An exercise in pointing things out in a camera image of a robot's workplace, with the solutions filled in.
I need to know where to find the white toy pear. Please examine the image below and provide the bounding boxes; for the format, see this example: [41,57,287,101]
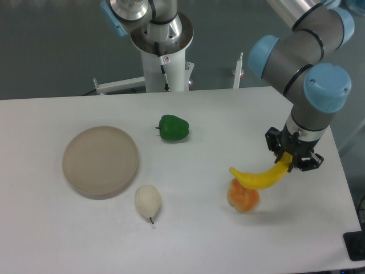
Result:
[134,185,162,225]

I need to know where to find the green toy bell pepper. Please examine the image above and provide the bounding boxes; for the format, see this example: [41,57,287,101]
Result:
[155,114,189,141]

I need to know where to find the white right support bracket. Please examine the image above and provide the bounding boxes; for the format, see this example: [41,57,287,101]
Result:
[232,52,245,88]

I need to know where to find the white support bracket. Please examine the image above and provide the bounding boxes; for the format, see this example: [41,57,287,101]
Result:
[93,76,145,94]
[232,52,245,88]

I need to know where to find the orange toy pepper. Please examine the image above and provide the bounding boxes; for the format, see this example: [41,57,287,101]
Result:
[227,178,260,213]

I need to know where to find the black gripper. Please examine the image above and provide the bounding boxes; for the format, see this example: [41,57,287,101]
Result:
[265,126,324,172]

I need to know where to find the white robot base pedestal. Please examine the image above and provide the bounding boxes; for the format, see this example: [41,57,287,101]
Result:
[99,0,195,93]

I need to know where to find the black device at edge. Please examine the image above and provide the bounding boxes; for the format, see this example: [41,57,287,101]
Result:
[343,231,364,261]

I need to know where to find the yellow toy banana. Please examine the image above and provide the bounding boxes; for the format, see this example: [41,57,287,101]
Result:
[229,152,293,190]

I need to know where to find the white left support bracket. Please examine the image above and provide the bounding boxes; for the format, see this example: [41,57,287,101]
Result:
[93,76,145,94]

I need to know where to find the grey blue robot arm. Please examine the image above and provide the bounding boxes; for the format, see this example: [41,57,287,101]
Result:
[248,1,355,171]

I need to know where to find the beige round plate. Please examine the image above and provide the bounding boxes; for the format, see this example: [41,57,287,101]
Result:
[62,126,139,200]

